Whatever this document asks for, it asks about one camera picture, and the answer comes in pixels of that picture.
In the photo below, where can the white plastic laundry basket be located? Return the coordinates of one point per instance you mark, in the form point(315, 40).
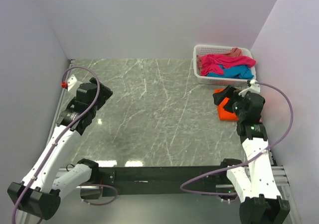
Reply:
point(201, 50)

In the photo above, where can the blue t-shirt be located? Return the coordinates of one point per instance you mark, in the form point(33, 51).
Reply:
point(235, 72)

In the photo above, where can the folded orange t-shirt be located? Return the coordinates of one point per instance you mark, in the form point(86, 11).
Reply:
point(229, 116)

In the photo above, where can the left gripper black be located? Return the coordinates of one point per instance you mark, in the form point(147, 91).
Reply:
point(104, 94)

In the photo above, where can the magenta pink t-shirt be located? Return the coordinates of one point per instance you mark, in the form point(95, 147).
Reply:
point(210, 63)

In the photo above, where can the salmon pink t-shirt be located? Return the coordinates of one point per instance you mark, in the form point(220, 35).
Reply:
point(234, 52)

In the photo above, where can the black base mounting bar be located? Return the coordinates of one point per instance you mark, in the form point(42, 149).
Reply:
point(163, 180)

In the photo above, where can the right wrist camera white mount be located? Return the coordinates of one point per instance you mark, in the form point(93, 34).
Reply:
point(252, 87)

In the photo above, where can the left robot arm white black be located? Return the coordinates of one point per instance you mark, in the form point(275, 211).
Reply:
point(40, 192)

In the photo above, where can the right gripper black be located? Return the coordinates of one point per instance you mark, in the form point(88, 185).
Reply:
point(219, 96)

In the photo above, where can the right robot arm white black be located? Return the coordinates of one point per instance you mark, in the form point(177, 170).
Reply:
point(261, 201)

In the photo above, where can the aluminium frame rail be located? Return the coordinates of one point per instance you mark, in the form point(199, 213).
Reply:
point(280, 179)

